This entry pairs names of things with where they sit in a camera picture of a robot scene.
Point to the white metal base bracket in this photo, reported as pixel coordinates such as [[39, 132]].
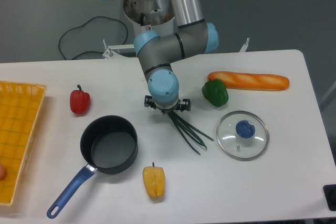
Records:
[[118, 50]]

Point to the glass pot lid blue knob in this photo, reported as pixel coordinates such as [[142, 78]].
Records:
[[242, 135]]

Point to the brown egg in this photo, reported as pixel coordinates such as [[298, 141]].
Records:
[[2, 171]]

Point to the red bell pepper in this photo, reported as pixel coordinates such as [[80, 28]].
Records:
[[79, 101]]

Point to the green bell pepper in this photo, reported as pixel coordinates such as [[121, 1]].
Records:
[[215, 92]]

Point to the black device at edge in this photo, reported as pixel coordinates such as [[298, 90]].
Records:
[[330, 192]]

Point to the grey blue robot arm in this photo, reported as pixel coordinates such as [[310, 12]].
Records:
[[155, 53]]

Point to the black saucepan blue handle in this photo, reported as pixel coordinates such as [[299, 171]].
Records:
[[109, 145]]

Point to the green onion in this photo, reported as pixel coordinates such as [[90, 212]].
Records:
[[186, 129]]

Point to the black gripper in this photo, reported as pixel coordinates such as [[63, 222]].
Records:
[[181, 105]]

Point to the yellow bell pepper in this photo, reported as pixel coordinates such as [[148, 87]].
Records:
[[154, 181]]

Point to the yellow woven basket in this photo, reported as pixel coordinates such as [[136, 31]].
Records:
[[20, 106]]

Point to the orange baguette bread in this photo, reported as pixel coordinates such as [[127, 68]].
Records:
[[251, 81]]

